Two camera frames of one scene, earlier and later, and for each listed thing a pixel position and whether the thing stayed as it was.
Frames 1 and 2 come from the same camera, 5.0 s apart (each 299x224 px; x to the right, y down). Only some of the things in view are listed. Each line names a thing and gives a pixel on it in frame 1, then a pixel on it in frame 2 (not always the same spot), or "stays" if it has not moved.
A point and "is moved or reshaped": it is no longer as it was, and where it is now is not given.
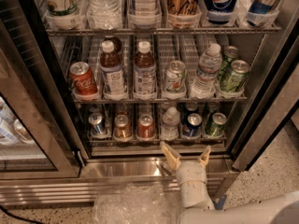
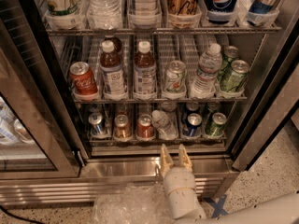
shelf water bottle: [170, 124] is moved or reshaped
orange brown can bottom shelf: [122, 129] stays
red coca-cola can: [82, 77] stays
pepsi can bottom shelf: [192, 128] stays
